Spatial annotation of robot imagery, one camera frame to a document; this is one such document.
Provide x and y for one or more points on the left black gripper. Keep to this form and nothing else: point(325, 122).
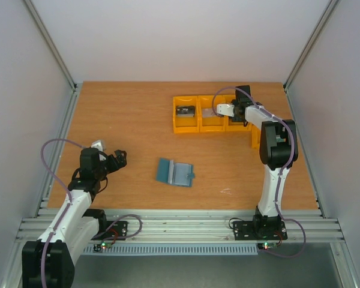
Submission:
point(122, 160)

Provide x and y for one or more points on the teal card holder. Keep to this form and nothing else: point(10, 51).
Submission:
point(175, 174)

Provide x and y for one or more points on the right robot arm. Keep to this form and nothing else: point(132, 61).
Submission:
point(278, 151)

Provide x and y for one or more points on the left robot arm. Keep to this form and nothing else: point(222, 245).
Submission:
point(50, 260)

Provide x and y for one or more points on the black card in bin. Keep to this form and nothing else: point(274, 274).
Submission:
point(185, 111)

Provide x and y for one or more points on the card in left bin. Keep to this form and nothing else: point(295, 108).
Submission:
point(208, 113)

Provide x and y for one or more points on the left small circuit board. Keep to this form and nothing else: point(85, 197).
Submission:
point(102, 247)

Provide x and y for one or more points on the small circuit board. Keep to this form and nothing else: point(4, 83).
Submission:
point(267, 245)
point(102, 247)

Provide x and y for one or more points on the middle yellow bin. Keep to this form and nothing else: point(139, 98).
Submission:
point(234, 126)

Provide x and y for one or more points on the right yellow bin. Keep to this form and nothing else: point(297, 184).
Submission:
point(255, 137)

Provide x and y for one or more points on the right small circuit board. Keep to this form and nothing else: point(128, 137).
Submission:
point(267, 245)

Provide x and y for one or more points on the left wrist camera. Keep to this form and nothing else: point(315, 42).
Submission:
point(99, 145)

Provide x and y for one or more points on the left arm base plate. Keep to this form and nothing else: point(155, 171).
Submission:
point(118, 231)

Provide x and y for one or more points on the grey slotted cable duct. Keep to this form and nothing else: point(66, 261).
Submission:
point(194, 249)

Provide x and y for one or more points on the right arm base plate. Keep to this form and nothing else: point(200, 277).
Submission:
point(248, 230)

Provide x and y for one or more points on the left frame post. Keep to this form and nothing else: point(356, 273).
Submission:
point(50, 43)

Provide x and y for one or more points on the frame post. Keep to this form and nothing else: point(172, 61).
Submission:
point(50, 43)
point(311, 42)

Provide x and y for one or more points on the right frame post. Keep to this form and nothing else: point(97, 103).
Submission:
point(311, 42)

